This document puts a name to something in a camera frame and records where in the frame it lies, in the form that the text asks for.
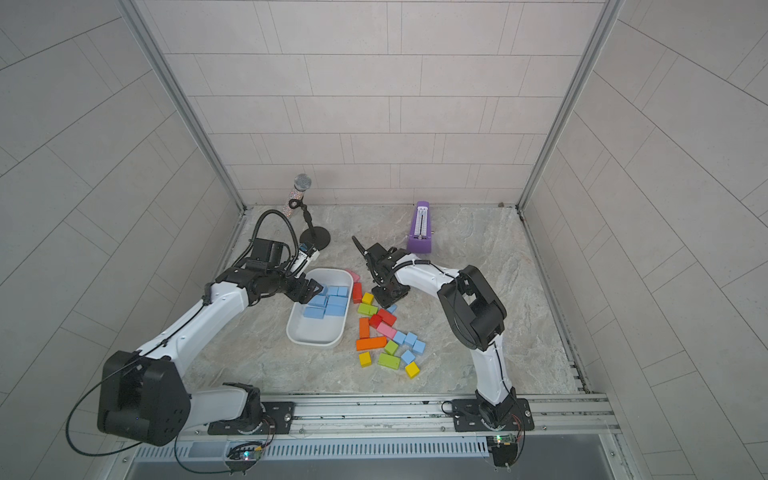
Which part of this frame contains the white plastic tray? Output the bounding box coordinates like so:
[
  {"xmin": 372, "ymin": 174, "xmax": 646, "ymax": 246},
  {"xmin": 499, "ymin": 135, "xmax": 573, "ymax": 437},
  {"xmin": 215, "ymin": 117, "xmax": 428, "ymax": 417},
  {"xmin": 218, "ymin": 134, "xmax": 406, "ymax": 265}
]
[{"xmin": 286, "ymin": 268, "xmax": 353, "ymax": 348}]

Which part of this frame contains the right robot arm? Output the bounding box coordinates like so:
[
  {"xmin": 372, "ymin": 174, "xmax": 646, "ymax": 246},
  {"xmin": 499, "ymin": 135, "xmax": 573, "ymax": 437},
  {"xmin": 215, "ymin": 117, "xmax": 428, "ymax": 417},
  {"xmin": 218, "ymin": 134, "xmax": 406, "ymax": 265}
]
[{"xmin": 352, "ymin": 238, "xmax": 517, "ymax": 428}]

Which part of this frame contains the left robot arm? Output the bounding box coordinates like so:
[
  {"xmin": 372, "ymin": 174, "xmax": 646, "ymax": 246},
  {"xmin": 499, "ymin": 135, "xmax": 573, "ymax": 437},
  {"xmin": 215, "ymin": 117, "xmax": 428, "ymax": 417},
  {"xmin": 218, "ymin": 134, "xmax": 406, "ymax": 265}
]
[{"xmin": 97, "ymin": 238, "xmax": 322, "ymax": 446}]

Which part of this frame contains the pink block upper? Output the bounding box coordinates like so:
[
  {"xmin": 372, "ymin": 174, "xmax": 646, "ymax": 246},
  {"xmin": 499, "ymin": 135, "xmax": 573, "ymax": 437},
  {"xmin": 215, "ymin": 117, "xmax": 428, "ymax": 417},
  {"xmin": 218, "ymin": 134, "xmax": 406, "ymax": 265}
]
[{"xmin": 347, "ymin": 269, "xmax": 361, "ymax": 283}]

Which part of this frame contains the pink block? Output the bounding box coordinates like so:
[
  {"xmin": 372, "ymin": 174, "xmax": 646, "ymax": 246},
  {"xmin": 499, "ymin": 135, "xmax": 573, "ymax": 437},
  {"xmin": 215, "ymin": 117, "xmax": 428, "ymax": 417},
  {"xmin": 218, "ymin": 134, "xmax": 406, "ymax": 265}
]
[
  {"xmin": 347, "ymin": 269, "xmax": 361, "ymax": 283},
  {"xmin": 376, "ymin": 323, "xmax": 398, "ymax": 340}
]

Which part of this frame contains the red block by tray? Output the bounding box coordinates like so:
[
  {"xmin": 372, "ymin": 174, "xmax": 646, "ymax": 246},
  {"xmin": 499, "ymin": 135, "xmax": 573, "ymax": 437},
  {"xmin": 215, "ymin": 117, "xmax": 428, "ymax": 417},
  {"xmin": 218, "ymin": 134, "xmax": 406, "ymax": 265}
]
[{"xmin": 351, "ymin": 282, "xmax": 363, "ymax": 304}]

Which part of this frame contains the purple metronome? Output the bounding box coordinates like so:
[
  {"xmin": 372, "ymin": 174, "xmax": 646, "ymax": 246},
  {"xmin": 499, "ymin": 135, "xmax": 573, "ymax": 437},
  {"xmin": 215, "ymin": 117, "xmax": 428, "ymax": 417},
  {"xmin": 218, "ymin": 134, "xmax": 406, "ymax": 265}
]
[{"xmin": 407, "ymin": 201, "xmax": 432, "ymax": 254}]

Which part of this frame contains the green block upper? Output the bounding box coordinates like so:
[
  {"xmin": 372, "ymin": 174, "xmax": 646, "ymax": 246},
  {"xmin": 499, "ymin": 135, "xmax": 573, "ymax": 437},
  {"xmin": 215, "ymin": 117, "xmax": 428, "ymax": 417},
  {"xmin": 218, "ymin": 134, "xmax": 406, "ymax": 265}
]
[{"xmin": 357, "ymin": 303, "xmax": 379, "ymax": 317}]

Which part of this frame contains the green block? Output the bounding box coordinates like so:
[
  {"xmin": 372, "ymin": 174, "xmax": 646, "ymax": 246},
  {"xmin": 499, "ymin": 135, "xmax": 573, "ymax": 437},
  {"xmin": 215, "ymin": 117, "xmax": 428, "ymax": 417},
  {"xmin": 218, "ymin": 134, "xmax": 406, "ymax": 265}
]
[
  {"xmin": 357, "ymin": 303, "xmax": 379, "ymax": 317},
  {"xmin": 378, "ymin": 353, "xmax": 401, "ymax": 370}
]

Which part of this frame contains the red block centre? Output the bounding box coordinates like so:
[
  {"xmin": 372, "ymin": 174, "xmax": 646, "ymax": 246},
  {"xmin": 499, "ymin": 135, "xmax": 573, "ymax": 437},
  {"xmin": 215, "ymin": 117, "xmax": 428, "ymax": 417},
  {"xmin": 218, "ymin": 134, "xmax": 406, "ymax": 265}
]
[{"xmin": 369, "ymin": 309, "xmax": 397, "ymax": 328}]

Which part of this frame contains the black microphone stand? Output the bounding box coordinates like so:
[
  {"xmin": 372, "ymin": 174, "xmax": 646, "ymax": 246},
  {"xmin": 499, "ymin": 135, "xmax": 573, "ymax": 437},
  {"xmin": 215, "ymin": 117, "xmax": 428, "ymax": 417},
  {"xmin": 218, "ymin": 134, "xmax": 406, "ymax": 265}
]
[{"xmin": 288, "ymin": 199, "xmax": 331, "ymax": 251}]

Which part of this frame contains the short orange block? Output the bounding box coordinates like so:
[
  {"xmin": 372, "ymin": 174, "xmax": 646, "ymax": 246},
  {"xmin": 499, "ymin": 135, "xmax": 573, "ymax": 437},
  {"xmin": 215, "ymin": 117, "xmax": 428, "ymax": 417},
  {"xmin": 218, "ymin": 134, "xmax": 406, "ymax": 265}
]
[{"xmin": 359, "ymin": 317, "xmax": 370, "ymax": 339}]

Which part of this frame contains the pink block centre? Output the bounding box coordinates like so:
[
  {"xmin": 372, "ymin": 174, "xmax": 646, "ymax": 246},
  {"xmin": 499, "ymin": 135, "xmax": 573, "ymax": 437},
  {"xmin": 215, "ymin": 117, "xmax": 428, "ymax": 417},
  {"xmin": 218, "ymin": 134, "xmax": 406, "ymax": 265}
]
[{"xmin": 376, "ymin": 323, "xmax": 398, "ymax": 340}]

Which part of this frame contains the long orange block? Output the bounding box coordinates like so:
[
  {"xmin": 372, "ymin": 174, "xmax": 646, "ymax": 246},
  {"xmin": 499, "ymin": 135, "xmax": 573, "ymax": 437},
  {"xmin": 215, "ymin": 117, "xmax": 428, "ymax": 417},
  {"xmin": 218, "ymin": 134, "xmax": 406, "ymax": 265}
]
[{"xmin": 356, "ymin": 336, "xmax": 389, "ymax": 351}]

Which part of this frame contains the small green cube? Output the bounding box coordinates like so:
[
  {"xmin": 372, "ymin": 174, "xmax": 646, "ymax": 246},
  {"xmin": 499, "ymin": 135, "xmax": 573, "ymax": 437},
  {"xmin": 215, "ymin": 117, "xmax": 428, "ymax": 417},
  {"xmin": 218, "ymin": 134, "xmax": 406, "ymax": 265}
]
[{"xmin": 384, "ymin": 340, "xmax": 398, "ymax": 355}]

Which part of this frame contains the blue cube right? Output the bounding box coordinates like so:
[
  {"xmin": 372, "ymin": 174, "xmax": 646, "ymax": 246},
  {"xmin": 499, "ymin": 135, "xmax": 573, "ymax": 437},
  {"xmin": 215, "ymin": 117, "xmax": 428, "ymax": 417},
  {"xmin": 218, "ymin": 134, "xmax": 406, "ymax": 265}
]
[{"xmin": 412, "ymin": 340, "xmax": 426, "ymax": 355}]

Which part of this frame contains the blue cube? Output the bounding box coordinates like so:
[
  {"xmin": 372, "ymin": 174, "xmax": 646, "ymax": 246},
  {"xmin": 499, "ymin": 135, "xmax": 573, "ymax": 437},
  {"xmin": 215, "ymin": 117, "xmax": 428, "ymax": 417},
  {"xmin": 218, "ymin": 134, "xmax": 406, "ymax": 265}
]
[
  {"xmin": 400, "ymin": 350, "xmax": 415, "ymax": 366},
  {"xmin": 412, "ymin": 340, "xmax": 426, "ymax": 355}
]

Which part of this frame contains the rhinestone silver microphone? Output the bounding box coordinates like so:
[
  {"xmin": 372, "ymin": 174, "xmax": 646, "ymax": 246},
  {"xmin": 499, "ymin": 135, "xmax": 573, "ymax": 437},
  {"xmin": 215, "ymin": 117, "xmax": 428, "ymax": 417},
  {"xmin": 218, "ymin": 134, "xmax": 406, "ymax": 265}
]
[{"xmin": 289, "ymin": 173, "xmax": 312, "ymax": 208}]

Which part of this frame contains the yellow cube front left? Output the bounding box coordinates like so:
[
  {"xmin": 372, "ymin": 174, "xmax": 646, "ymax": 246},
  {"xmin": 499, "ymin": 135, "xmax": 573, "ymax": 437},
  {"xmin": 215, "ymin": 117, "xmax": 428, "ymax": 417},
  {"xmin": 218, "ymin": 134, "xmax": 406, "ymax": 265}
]
[{"xmin": 359, "ymin": 351, "xmax": 373, "ymax": 368}]

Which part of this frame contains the blue cube front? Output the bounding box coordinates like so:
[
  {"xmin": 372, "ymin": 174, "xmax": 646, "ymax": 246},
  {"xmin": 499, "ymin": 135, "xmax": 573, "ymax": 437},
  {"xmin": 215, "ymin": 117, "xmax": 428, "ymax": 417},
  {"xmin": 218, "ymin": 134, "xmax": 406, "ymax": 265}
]
[{"xmin": 400, "ymin": 350, "xmax": 415, "ymax": 366}]

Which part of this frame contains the green block front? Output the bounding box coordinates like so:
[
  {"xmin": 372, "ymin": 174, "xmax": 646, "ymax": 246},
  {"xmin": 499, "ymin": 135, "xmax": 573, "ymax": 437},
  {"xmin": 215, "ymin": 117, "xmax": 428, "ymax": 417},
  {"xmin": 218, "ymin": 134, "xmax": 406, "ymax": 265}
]
[{"xmin": 378, "ymin": 353, "xmax": 401, "ymax": 370}]

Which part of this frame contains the yellow cube front right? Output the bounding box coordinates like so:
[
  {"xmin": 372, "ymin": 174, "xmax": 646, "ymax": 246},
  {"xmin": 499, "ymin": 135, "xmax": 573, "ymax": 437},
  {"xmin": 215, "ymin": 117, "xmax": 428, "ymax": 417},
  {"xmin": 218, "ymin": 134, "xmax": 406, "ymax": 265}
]
[{"xmin": 405, "ymin": 362, "xmax": 420, "ymax": 379}]

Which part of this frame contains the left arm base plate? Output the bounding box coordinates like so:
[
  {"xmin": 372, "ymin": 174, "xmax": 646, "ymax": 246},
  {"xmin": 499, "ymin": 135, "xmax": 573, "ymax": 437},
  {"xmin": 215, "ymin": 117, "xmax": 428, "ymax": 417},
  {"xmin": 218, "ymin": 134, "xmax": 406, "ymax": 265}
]
[{"xmin": 207, "ymin": 402, "xmax": 296, "ymax": 436}]

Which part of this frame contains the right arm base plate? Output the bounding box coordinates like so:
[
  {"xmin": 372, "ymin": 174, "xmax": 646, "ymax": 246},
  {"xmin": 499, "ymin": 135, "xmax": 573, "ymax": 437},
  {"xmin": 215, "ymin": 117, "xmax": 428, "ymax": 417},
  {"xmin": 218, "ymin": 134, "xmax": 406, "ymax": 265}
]
[{"xmin": 448, "ymin": 397, "xmax": 535, "ymax": 432}]

